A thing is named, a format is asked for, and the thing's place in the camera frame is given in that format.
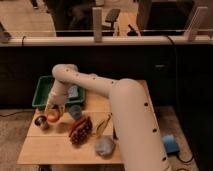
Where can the orange apple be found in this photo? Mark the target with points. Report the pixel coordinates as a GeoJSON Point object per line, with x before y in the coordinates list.
{"type": "Point", "coordinates": [53, 117]}

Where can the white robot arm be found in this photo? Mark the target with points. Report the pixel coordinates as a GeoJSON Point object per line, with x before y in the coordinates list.
{"type": "Point", "coordinates": [135, 123]}

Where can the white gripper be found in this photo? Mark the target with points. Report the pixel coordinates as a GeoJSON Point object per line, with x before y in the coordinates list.
{"type": "Point", "coordinates": [56, 98]}

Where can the green plastic tray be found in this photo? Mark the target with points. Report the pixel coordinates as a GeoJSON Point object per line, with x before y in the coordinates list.
{"type": "Point", "coordinates": [43, 88]}

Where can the white horizontal rail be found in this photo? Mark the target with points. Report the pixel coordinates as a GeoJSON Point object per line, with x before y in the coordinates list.
{"type": "Point", "coordinates": [105, 41]}

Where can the small metal cup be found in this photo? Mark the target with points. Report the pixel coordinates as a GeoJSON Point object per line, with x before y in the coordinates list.
{"type": "Point", "coordinates": [41, 122]}

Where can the blue sponge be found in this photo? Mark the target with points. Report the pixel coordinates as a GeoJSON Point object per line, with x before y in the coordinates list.
{"type": "Point", "coordinates": [73, 92]}

